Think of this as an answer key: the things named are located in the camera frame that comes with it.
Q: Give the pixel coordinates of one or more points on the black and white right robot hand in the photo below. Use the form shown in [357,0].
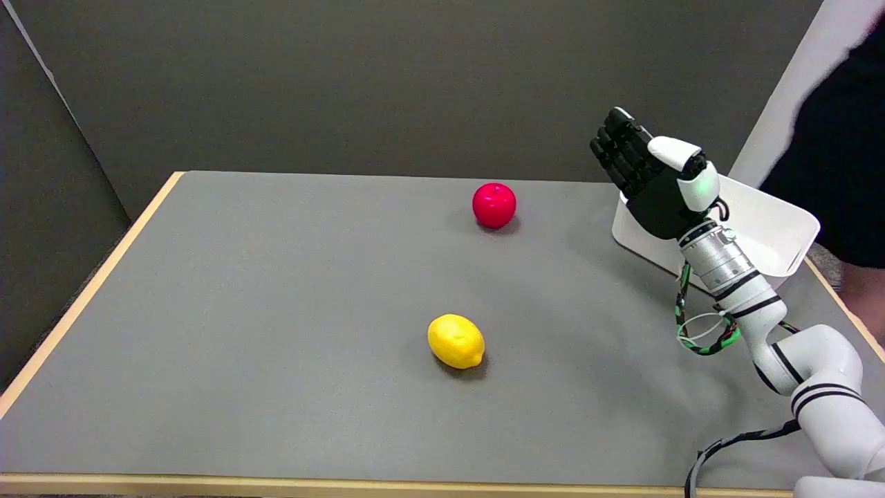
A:
[657,190]

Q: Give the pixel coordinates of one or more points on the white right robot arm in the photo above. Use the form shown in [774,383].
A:
[781,332]

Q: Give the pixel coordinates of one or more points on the yellow lemon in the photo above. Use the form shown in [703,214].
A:
[455,341]

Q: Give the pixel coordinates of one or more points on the white plastic bin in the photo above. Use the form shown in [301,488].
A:
[760,235]

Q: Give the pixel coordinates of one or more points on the red apple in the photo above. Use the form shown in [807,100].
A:
[494,205]

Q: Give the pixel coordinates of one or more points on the person in dark clothes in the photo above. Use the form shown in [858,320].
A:
[840,152]

